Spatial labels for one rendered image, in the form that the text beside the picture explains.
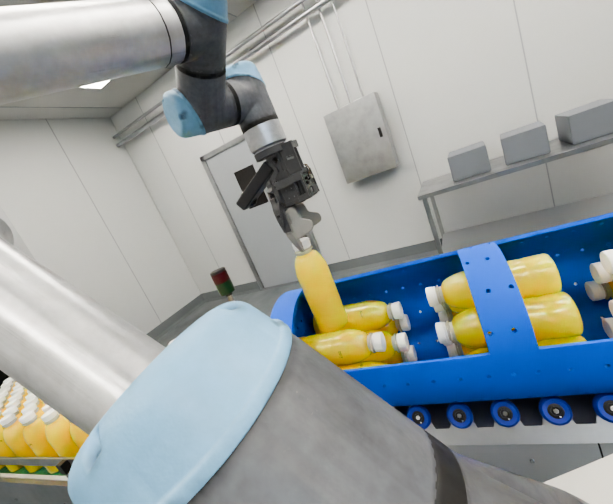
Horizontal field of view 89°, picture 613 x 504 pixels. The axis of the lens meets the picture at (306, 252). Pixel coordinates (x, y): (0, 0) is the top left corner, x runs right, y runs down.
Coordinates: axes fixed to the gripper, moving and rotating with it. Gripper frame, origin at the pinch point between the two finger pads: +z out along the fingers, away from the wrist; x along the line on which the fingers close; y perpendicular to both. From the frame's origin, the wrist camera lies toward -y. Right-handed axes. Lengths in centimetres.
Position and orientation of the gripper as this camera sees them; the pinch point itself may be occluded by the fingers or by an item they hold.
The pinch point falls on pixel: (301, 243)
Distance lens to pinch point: 67.2
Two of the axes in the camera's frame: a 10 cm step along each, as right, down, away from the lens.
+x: 3.0, -3.5, 8.9
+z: 3.9, 8.9, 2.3
